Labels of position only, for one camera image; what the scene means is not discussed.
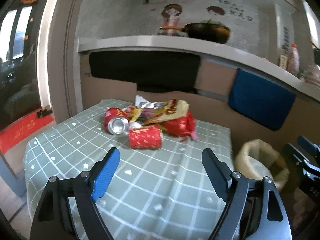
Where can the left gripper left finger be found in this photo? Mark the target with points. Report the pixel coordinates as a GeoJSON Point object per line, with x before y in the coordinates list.
{"type": "Point", "coordinates": [53, 218]}

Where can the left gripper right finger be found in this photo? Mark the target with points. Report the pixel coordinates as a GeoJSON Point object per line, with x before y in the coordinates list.
{"type": "Point", "coordinates": [253, 208]}

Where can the crushed red soda can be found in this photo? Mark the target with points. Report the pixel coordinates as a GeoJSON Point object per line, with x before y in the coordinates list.
{"type": "Point", "coordinates": [115, 121]}

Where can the red plastic bag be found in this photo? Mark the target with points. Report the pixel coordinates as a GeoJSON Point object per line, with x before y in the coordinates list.
{"type": "Point", "coordinates": [182, 127]}

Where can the red paper cup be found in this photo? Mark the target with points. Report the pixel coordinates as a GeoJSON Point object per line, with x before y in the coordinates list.
{"type": "Point", "coordinates": [148, 137]}

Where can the yellow snack wrapper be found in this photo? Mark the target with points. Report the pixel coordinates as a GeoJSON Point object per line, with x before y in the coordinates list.
{"type": "Point", "coordinates": [161, 112]}

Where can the white paper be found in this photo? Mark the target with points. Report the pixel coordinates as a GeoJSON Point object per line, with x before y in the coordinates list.
{"type": "Point", "coordinates": [141, 102]}

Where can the beige lined trash bin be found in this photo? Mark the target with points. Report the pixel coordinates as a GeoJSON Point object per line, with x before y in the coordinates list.
{"type": "Point", "coordinates": [257, 159]}

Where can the grey kitchen countertop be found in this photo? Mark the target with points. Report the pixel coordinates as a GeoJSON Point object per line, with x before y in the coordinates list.
{"type": "Point", "coordinates": [199, 47]}

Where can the blue hanging cloth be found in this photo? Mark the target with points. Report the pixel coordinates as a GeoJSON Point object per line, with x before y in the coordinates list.
{"type": "Point", "coordinates": [260, 100]}

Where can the pink bottle on counter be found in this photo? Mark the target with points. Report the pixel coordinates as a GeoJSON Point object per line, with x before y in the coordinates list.
{"type": "Point", "coordinates": [293, 60]}

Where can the green checkered tablecloth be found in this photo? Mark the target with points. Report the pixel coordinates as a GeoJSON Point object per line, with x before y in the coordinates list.
{"type": "Point", "coordinates": [154, 194]}

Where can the red floor mat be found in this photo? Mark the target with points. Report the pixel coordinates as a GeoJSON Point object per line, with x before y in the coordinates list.
{"type": "Point", "coordinates": [21, 129]}

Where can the brown cardboard panel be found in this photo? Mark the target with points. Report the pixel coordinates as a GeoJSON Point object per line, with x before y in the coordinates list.
{"type": "Point", "coordinates": [161, 76]}

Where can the black frying pan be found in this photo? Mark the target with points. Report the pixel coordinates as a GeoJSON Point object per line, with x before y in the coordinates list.
{"type": "Point", "coordinates": [203, 31]}

